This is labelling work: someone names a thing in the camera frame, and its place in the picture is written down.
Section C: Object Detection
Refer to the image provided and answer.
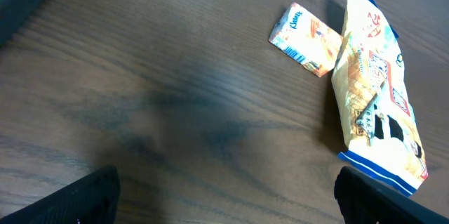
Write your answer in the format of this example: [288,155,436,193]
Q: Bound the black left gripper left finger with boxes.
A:
[1,166,121,224]

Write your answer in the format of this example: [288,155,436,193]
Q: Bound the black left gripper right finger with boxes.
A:
[334,166,448,224]

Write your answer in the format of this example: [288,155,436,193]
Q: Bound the yellow snack bag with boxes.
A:
[331,0,428,197]

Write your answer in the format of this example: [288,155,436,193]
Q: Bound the orange Kleenex tissue pack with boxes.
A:
[269,2,342,77]

